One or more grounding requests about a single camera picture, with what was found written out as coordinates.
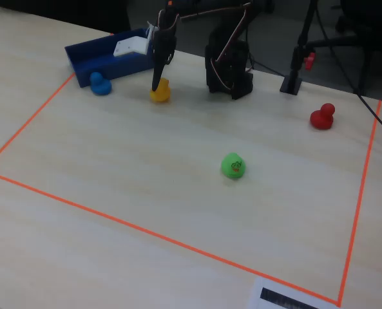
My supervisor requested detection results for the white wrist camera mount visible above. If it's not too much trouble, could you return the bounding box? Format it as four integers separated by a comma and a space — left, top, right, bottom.
113, 27, 156, 58

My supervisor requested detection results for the black office chair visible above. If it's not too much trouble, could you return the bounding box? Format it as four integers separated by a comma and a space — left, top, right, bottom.
306, 0, 382, 94

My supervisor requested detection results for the yellow rubber duck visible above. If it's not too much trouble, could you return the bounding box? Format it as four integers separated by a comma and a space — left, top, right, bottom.
149, 78, 172, 104

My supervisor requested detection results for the white paper with black print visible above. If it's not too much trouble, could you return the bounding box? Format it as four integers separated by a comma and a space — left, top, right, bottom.
247, 276, 339, 309

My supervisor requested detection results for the black power cable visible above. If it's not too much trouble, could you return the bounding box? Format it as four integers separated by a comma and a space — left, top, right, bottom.
248, 57, 287, 78

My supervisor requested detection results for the red rubber duck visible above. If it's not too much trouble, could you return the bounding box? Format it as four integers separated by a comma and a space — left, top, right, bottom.
309, 102, 336, 130

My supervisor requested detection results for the black cable across table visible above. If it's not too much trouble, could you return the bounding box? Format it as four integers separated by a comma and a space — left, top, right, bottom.
314, 0, 382, 142

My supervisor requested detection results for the green rubber duck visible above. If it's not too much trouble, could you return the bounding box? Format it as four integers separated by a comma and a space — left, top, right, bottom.
220, 152, 247, 180

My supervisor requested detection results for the black camera stand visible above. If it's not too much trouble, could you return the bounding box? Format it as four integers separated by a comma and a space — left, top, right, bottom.
280, 0, 320, 95

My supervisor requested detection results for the blue plastic box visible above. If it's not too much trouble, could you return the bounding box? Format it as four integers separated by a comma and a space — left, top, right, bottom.
64, 28, 167, 88

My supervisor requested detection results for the orange tape strip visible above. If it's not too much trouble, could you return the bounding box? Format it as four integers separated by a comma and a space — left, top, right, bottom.
337, 100, 382, 306
0, 32, 114, 171
0, 169, 340, 306

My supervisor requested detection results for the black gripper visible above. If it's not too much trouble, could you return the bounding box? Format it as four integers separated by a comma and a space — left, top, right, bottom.
151, 9, 180, 93

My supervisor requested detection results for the blue rubber duck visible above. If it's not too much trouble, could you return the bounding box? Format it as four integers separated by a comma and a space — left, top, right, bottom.
89, 71, 113, 97

